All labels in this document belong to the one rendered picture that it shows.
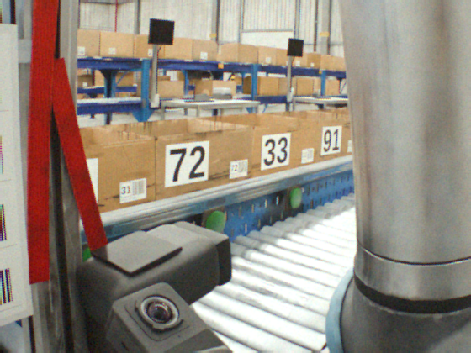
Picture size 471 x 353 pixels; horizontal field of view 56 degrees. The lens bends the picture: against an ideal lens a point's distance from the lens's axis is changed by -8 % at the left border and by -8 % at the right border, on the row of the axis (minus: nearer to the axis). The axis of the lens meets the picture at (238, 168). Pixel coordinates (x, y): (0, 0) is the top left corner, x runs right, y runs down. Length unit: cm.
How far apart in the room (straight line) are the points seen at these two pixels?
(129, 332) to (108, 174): 87
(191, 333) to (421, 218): 14
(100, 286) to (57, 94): 13
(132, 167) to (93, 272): 82
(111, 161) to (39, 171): 79
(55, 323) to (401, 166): 27
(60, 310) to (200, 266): 11
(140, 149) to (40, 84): 85
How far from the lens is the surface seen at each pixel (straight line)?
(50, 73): 33
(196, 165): 129
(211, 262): 37
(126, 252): 35
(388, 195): 26
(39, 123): 32
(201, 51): 776
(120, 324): 26
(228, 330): 92
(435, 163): 25
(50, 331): 37
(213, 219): 127
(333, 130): 190
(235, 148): 141
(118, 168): 112
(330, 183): 188
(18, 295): 35
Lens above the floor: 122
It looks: 12 degrees down
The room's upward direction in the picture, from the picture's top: 2 degrees clockwise
